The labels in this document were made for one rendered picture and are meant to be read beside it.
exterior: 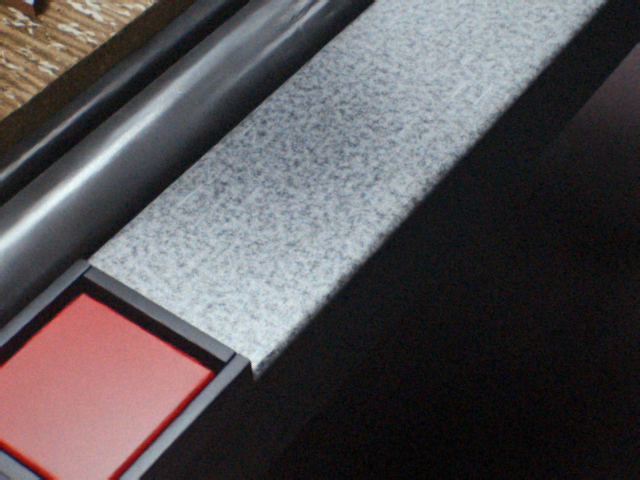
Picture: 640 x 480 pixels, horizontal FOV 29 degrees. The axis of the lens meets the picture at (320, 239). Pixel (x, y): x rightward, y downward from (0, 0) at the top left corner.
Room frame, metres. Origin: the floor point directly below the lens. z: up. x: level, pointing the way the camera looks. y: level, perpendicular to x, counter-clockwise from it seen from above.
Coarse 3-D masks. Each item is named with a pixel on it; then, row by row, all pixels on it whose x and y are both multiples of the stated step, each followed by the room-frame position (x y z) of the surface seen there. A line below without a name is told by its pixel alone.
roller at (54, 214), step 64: (256, 0) 0.44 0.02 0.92; (320, 0) 0.44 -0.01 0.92; (192, 64) 0.40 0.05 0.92; (256, 64) 0.40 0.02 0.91; (128, 128) 0.36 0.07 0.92; (192, 128) 0.36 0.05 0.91; (64, 192) 0.33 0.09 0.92; (128, 192) 0.33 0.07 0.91; (0, 256) 0.30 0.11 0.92; (64, 256) 0.30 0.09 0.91; (0, 320) 0.28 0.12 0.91
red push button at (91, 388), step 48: (48, 336) 0.25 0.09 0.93; (96, 336) 0.25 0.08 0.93; (144, 336) 0.25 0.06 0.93; (0, 384) 0.23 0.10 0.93; (48, 384) 0.23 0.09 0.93; (96, 384) 0.23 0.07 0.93; (144, 384) 0.23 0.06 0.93; (192, 384) 0.23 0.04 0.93; (0, 432) 0.22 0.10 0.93; (48, 432) 0.21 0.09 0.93; (96, 432) 0.21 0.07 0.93; (144, 432) 0.21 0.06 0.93
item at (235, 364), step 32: (64, 288) 0.27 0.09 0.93; (96, 288) 0.27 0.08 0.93; (128, 288) 0.27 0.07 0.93; (32, 320) 0.26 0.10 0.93; (160, 320) 0.25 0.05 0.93; (0, 352) 0.25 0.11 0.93; (192, 352) 0.24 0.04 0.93; (224, 352) 0.24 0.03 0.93; (224, 384) 0.23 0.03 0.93; (192, 416) 0.22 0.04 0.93; (224, 416) 0.22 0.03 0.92; (160, 448) 0.20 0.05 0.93; (192, 448) 0.21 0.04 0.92
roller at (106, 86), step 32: (224, 0) 0.45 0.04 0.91; (160, 32) 0.43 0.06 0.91; (192, 32) 0.43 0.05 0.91; (128, 64) 0.41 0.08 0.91; (160, 64) 0.42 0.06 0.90; (96, 96) 0.39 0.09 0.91; (128, 96) 0.40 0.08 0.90; (64, 128) 0.37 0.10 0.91; (0, 160) 0.35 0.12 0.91; (32, 160) 0.36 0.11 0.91; (0, 192) 0.34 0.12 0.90
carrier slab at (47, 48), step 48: (48, 0) 0.42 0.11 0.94; (96, 0) 0.42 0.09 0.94; (144, 0) 0.42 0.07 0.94; (192, 0) 0.43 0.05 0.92; (0, 48) 0.39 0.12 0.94; (48, 48) 0.39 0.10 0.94; (96, 48) 0.39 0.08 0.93; (0, 96) 0.36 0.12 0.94; (48, 96) 0.37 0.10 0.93; (0, 144) 0.35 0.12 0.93
